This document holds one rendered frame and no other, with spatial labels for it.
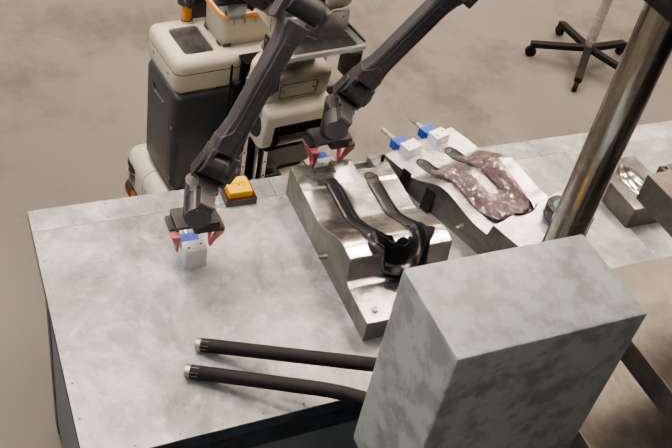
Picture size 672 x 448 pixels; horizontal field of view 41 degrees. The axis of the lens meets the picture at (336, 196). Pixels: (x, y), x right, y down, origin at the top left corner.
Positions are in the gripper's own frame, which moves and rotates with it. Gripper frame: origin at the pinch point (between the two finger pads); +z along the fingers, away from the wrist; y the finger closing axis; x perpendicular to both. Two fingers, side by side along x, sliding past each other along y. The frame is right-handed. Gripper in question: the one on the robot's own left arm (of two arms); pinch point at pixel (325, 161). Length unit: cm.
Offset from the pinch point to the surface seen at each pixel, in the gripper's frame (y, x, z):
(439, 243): 8.3, -42.7, -7.4
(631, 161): 85, -24, -2
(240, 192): -25.3, -4.6, 1.2
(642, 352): 0, -104, -42
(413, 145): 24.2, -3.6, -3.4
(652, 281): 13, -92, -43
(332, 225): -11.1, -26.9, -3.9
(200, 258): -41.8, -22.7, 2.3
